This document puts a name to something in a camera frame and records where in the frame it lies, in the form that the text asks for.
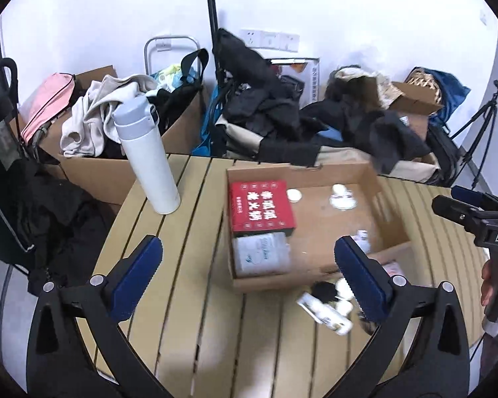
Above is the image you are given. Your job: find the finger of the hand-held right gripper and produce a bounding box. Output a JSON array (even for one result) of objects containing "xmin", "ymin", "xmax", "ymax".
[
  {"xmin": 451, "ymin": 186, "xmax": 498, "ymax": 210},
  {"xmin": 431, "ymin": 194, "xmax": 482, "ymax": 233}
]

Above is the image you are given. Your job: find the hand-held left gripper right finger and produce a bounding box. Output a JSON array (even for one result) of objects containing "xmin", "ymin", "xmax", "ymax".
[{"xmin": 334, "ymin": 235, "xmax": 470, "ymax": 398}]

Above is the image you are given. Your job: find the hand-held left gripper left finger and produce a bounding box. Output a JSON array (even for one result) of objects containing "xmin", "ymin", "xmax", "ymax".
[{"xmin": 26, "ymin": 235, "xmax": 163, "ymax": 398}]

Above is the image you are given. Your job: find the person's right forearm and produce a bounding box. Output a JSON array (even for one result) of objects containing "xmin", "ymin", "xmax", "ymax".
[{"xmin": 476, "ymin": 318, "xmax": 498, "ymax": 388}]

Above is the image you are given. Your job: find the person's right hand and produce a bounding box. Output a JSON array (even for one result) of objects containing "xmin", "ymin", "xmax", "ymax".
[{"xmin": 480, "ymin": 259, "xmax": 498, "ymax": 312}]

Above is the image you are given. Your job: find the small black clip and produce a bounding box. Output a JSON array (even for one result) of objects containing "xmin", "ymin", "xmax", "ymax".
[{"xmin": 312, "ymin": 282, "xmax": 338, "ymax": 301}]

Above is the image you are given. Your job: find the pink white packet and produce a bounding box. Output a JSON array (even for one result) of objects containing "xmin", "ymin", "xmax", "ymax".
[{"xmin": 381, "ymin": 260, "xmax": 408, "ymax": 278}]

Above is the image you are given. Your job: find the small white labelled bottle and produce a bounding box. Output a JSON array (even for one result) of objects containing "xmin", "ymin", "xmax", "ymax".
[{"xmin": 354, "ymin": 230, "xmax": 373, "ymax": 253}]

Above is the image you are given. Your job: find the white tube bottle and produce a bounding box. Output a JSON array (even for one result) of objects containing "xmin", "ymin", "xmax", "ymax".
[{"xmin": 296, "ymin": 292, "xmax": 353, "ymax": 336}]

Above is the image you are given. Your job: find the shallow cardboard box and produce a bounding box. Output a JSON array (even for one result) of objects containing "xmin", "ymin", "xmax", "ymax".
[{"xmin": 225, "ymin": 163, "xmax": 412, "ymax": 293}]

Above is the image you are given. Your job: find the black tripod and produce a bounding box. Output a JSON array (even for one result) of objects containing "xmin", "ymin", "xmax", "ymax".
[{"xmin": 454, "ymin": 75, "xmax": 498, "ymax": 193}]

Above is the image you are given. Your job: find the clear round lid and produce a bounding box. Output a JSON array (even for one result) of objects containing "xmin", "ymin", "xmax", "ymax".
[{"xmin": 329, "ymin": 196, "xmax": 358, "ymax": 211}]

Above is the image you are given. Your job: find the white grey carton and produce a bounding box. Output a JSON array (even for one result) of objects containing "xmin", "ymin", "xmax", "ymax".
[{"xmin": 231, "ymin": 232, "xmax": 292, "ymax": 279}]

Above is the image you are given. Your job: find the blue cloth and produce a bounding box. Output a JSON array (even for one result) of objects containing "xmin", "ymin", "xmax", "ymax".
[{"xmin": 415, "ymin": 66, "xmax": 471, "ymax": 127}]

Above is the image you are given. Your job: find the open brown cardboard box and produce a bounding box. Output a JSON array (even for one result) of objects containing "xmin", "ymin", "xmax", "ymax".
[{"xmin": 388, "ymin": 82, "xmax": 446, "ymax": 116}]

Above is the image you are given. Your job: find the large cardboard box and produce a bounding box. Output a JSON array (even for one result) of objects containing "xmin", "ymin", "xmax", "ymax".
[{"xmin": 16, "ymin": 65, "xmax": 210, "ymax": 205}]

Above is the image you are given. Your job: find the black jacket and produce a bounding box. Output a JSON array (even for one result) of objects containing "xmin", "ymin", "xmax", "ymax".
[{"xmin": 0, "ymin": 158, "xmax": 109, "ymax": 295}]

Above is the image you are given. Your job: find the woven basket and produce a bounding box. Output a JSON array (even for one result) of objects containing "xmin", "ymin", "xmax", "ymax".
[{"xmin": 407, "ymin": 69, "xmax": 446, "ymax": 106}]

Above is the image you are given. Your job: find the beige folding wagon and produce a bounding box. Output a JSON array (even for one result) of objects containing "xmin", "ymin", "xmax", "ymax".
[{"xmin": 213, "ymin": 116, "xmax": 443, "ymax": 185}]

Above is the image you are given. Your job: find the white thermos bottle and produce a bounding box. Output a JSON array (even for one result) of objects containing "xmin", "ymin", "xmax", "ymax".
[{"xmin": 113, "ymin": 99, "xmax": 182, "ymax": 215}]

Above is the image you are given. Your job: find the red printed box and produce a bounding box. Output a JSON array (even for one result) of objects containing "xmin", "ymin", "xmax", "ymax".
[{"xmin": 228, "ymin": 180, "xmax": 296, "ymax": 235}]

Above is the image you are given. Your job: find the fur trimmed garment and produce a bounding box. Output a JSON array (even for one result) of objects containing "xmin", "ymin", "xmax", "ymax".
[{"xmin": 327, "ymin": 65, "xmax": 393, "ymax": 106}]

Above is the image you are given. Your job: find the blue bag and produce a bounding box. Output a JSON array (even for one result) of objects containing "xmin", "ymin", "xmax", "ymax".
[{"xmin": 191, "ymin": 85, "xmax": 222, "ymax": 158}]

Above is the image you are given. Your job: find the beige clothing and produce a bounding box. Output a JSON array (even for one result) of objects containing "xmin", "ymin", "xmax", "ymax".
[{"xmin": 60, "ymin": 74, "xmax": 160, "ymax": 159}]

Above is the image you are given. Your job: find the black tote bag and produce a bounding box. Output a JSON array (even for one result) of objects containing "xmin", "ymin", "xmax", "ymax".
[{"xmin": 151, "ymin": 48, "xmax": 210, "ymax": 137}]

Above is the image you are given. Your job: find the pink bag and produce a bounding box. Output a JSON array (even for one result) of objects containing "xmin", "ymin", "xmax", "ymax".
[{"xmin": 20, "ymin": 72, "xmax": 77, "ymax": 147}]

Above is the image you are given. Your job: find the white printed product box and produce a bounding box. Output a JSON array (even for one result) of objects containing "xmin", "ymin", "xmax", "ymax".
[{"xmin": 270, "ymin": 57, "xmax": 321, "ymax": 106}]

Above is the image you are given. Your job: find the black clothes pile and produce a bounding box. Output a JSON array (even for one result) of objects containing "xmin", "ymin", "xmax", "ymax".
[{"xmin": 212, "ymin": 28, "xmax": 431, "ymax": 171}]

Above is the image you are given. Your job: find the metal folding cart frame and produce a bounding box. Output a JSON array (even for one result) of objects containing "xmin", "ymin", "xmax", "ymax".
[{"xmin": 143, "ymin": 35, "xmax": 201, "ymax": 79}]

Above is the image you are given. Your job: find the black luggage handle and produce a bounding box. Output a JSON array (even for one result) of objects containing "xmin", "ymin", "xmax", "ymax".
[{"xmin": 0, "ymin": 57, "xmax": 19, "ymax": 133}]

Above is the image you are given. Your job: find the white wall socket strip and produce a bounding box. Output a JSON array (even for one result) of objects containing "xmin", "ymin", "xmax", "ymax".
[{"xmin": 240, "ymin": 29, "xmax": 300, "ymax": 53}]

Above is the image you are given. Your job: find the black wagon pull handle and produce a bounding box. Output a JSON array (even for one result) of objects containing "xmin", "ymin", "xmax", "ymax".
[{"xmin": 195, "ymin": 0, "xmax": 221, "ymax": 67}]

